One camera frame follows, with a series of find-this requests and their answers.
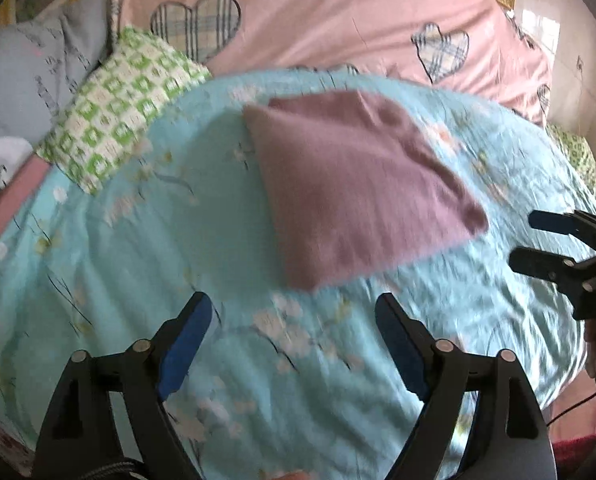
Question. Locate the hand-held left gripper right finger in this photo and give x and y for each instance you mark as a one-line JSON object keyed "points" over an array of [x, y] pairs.
{"points": [[403, 350]]}

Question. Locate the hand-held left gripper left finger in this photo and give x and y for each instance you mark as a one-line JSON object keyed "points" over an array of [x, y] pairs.
{"points": [[185, 350]]}

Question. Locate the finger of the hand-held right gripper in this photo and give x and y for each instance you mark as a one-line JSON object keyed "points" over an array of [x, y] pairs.
{"points": [[550, 221], [543, 264]]}

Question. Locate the mauve knit sweater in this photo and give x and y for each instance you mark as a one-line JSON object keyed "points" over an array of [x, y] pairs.
{"points": [[358, 185]]}

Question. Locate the teal floral blanket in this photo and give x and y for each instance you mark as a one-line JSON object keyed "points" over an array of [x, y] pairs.
{"points": [[153, 240]]}

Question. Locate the red cloth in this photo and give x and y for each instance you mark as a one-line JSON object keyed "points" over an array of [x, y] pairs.
{"points": [[573, 455]]}

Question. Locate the pink cloth strip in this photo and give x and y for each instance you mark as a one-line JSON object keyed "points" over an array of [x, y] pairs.
{"points": [[15, 195]]}

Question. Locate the white cloth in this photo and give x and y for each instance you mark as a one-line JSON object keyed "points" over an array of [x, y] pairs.
{"points": [[3, 160]]}

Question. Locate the pink quilt with plaid hearts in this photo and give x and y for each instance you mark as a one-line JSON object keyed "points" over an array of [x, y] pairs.
{"points": [[328, 15]]}

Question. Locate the grey printed pillow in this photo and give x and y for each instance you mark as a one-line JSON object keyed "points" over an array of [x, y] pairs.
{"points": [[18, 75]]}

